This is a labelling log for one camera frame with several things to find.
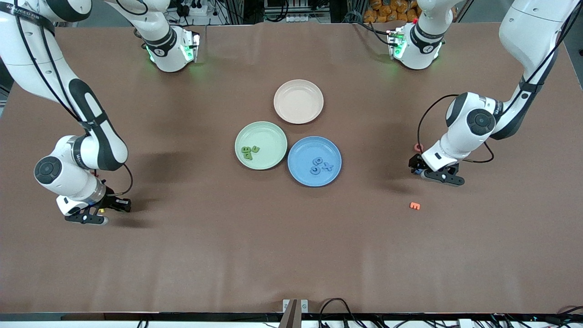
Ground white power strip with plugs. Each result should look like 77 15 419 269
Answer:
181 0 209 17

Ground green plate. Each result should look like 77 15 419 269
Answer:
235 121 288 170

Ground grey wedge-shaped post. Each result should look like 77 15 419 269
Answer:
279 299 302 328

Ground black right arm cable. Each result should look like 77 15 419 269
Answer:
14 0 133 196

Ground pink plate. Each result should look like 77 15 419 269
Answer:
273 79 324 124

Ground blue plate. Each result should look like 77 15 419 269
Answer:
287 136 342 187

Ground thick black base cable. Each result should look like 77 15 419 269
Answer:
344 11 393 46

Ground pile of orange objects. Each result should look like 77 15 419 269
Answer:
363 0 422 23

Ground black looped cable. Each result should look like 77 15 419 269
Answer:
318 298 365 328

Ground small metal bracket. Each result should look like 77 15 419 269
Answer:
282 299 309 314

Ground brown table mat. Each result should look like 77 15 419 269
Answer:
0 22 583 315

